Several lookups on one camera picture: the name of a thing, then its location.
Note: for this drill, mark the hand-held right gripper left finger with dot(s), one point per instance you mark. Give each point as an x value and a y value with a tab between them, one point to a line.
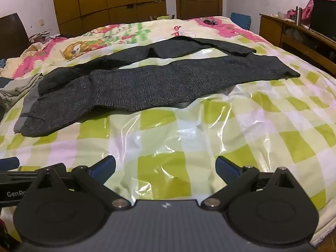
106	166

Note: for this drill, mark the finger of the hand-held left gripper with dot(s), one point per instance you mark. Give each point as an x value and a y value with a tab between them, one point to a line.
9	163

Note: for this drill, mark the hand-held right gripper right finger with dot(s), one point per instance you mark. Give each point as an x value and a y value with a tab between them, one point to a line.
225	168

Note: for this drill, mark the dark grey plaid pants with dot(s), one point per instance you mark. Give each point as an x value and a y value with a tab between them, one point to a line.
157	86

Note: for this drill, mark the green checkered plastic sheet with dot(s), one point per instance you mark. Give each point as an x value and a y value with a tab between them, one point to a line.
183	136

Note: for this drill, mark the grey garment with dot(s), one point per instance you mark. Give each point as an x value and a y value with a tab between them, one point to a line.
15	89

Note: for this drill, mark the cartoon printed blanket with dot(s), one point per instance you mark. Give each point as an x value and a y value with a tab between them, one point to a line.
86	44

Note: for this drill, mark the dark wooden headboard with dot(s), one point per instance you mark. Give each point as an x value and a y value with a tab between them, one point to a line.
13	36

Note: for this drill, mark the pile of clothes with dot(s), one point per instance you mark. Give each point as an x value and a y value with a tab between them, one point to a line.
42	36

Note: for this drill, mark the wooden cabinet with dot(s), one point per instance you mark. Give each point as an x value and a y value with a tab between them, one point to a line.
270	29

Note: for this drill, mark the small dark cloth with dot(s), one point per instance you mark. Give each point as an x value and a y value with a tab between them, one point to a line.
210	21

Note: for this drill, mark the light green cloth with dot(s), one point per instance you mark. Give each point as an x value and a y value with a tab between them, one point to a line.
164	17

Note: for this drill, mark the wooden wardrobe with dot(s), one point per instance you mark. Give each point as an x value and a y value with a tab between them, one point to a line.
105	0

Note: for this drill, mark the steel thermos bottle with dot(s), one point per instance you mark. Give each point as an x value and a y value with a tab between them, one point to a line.
298	15

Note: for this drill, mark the black television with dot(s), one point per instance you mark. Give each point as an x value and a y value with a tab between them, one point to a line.
324	18

